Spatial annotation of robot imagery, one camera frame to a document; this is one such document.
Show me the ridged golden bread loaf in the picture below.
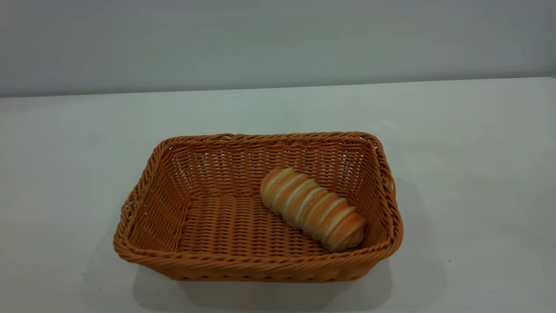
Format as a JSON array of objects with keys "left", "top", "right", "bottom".
[{"left": 260, "top": 167, "right": 367, "bottom": 253}]

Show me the woven orange-yellow wicker basket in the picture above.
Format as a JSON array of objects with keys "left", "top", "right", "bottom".
[{"left": 113, "top": 131, "right": 404, "bottom": 283}]

